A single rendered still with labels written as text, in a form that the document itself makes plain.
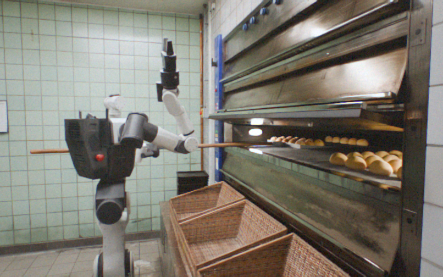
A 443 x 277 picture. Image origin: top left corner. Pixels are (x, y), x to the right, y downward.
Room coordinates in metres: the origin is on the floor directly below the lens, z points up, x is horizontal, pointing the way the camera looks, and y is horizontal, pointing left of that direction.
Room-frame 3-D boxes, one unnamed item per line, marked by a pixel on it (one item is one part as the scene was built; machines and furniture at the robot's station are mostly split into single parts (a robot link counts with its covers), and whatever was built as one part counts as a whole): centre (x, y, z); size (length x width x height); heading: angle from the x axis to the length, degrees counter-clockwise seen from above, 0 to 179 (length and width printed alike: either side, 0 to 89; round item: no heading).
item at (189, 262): (1.58, -0.03, 0.72); 0.56 x 0.49 x 0.28; 17
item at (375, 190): (1.69, -0.30, 1.16); 1.80 x 0.06 x 0.04; 16
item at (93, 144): (1.44, 0.59, 1.27); 0.34 x 0.30 x 0.36; 51
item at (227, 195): (2.16, 0.13, 0.72); 0.56 x 0.49 x 0.28; 16
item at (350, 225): (1.69, -0.28, 1.02); 1.79 x 0.11 x 0.19; 16
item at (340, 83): (1.69, -0.28, 1.54); 1.79 x 0.11 x 0.19; 16
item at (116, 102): (1.49, 0.55, 1.47); 0.10 x 0.07 x 0.09; 51
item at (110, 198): (1.41, 0.55, 1.00); 0.28 x 0.13 x 0.18; 17
